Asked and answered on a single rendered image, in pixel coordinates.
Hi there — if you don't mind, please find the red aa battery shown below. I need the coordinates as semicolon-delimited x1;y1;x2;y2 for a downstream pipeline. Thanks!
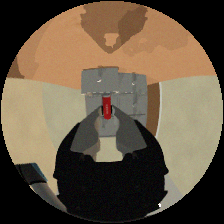
102;93;111;119

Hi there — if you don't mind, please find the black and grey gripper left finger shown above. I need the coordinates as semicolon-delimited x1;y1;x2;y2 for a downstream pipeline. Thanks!
53;105;103;179

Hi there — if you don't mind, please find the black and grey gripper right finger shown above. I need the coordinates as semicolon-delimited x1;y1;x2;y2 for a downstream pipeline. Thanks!
111;105;169;175

